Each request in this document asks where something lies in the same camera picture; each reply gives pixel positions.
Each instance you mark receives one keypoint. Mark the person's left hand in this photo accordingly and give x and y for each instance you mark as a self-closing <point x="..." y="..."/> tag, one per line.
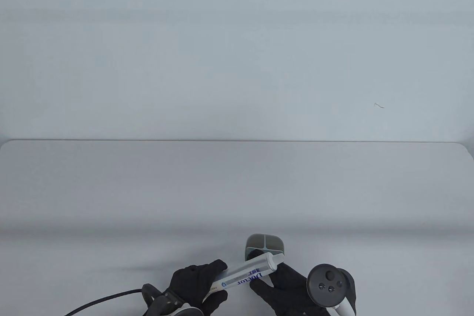
<point x="200" y="286"/>

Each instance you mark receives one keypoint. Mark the person's right hand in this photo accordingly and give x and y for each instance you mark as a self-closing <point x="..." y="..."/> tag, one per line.
<point x="281" y="286"/>

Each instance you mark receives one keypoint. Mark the white toothpaste tube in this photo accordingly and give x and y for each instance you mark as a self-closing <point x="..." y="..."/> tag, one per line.
<point x="244" y="273"/>

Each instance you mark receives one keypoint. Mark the white grey toothbrush holder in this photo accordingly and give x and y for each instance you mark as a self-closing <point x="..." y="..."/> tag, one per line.
<point x="264" y="243"/>

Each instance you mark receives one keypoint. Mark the black white left controller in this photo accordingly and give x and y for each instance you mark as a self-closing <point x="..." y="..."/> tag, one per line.
<point x="163" y="303"/>

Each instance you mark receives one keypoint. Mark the black white controller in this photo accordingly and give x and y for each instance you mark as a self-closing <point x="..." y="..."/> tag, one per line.
<point x="329" y="286"/>
<point x="163" y="303"/>

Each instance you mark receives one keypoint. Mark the black white right controller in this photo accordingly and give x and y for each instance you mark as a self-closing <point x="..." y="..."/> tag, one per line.
<point x="329" y="286"/>

